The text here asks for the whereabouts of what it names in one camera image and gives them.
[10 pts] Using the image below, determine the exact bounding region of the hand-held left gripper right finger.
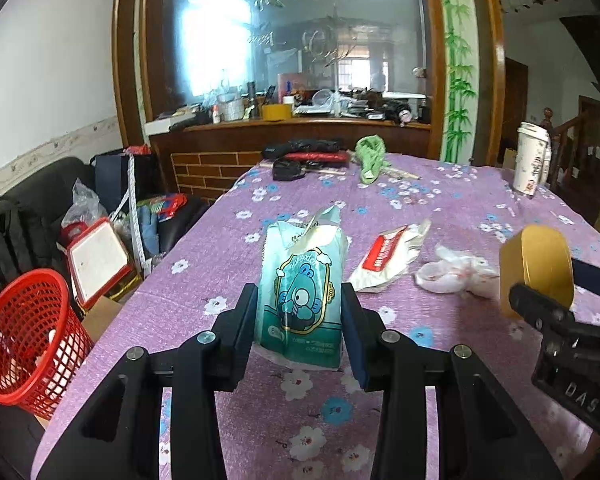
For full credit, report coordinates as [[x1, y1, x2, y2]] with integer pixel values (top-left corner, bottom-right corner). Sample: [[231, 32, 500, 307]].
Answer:
[[340, 282, 564, 480]]

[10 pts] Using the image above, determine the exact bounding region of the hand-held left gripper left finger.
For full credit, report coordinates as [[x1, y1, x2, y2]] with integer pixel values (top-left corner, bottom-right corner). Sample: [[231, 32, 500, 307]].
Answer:
[[32, 283, 259, 480]]

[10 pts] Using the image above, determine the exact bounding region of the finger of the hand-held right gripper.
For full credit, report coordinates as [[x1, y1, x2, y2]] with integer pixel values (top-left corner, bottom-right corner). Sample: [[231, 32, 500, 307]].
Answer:
[[571, 257, 600, 301], [509, 283, 583, 335]]

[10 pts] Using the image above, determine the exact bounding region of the gold box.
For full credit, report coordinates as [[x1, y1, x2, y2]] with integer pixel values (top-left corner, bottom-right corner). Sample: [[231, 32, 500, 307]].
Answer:
[[498, 224, 576, 320]]

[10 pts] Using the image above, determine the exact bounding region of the teal tissue pack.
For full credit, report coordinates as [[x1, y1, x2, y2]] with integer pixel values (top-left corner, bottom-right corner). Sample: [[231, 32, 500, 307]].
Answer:
[[253, 205, 350, 371]]

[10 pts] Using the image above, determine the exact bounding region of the red plastic mesh basket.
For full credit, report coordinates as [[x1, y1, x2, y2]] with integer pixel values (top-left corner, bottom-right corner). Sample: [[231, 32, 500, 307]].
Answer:
[[0, 268, 95, 407]]

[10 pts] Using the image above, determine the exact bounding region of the purple floral tablecloth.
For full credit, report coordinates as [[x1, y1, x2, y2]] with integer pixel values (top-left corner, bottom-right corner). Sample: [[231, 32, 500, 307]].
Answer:
[[30, 152, 600, 480]]

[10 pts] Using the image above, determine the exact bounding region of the red white wrapper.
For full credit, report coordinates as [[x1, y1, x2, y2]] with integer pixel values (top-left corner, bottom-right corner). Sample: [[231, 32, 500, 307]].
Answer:
[[347, 219, 432, 294]]

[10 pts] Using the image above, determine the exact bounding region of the crumpled white plastic wrapper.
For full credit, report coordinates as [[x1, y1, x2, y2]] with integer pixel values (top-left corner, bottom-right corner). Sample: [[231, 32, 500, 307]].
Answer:
[[414, 244, 501, 299]]

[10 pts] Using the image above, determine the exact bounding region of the white printed tumbler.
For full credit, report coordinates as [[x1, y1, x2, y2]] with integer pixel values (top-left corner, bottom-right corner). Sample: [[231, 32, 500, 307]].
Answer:
[[512, 122, 551, 196]]

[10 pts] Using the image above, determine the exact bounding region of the wooden stair railing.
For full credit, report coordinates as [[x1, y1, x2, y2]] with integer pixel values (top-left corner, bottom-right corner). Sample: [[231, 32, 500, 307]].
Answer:
[[540, 106, 600, 192]]

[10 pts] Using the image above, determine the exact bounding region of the cardboard box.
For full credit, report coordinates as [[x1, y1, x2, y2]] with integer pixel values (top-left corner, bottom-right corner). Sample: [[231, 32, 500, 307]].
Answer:
[[81, 295, 124, 347]]

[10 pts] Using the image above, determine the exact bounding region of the red green packet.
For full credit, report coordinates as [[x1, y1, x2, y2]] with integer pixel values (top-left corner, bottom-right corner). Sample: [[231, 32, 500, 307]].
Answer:
[[137, 193, 188, 222]]

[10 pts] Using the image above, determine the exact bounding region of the red framed white box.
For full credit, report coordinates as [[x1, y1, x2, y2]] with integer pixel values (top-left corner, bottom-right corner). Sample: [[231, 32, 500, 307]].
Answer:
[[64, 217, 134, 309]]

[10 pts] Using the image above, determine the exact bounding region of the brick pattern wooden cabinet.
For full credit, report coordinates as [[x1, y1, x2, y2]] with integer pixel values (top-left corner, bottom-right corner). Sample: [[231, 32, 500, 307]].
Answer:
[[149, 120, 439, 207]]

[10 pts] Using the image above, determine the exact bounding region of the black pouch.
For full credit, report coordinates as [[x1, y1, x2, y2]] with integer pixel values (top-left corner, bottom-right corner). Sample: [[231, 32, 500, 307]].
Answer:
[[272, 157, 309, 182]]

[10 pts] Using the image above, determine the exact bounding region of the dark wooden door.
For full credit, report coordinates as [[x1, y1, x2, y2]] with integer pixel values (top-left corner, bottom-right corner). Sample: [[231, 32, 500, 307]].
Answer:
[[503, 57, 530, 162]]

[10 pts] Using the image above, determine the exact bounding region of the green cloth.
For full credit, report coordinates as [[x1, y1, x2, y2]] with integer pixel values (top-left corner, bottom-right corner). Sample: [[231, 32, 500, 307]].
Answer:
[[354, 134, 392, 185]]

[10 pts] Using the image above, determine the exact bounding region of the red folded umbrella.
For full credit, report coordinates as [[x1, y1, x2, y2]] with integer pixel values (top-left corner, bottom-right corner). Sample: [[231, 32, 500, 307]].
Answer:
[[284, 151, 351, 165]]

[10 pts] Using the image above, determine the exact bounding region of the clear plastic bag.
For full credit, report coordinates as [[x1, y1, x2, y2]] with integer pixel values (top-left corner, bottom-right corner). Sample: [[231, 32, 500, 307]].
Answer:
[[61, 179, 109, 229]]

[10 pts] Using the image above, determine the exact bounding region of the navy bag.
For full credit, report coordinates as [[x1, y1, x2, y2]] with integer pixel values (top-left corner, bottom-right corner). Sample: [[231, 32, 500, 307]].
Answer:
[[90, 152, 157, 202]]

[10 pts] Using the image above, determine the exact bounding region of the black backpack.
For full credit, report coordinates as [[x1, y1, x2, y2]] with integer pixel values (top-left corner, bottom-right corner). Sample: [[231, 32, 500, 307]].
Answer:
[[0, 198, 69, 287]]

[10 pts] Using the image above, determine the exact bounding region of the black sofa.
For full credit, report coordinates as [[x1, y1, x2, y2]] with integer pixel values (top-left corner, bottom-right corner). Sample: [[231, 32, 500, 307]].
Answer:
[[0, 156, 212, 311]]

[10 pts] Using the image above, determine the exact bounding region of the bamboo painted panel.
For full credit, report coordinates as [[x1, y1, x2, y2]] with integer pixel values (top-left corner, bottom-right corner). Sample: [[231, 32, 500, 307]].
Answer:
[[436, 0, 482, 162]]

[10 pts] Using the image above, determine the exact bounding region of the etched glass partition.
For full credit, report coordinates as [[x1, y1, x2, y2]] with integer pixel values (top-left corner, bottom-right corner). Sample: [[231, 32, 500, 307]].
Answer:
[[144, 0, 447, 127]]

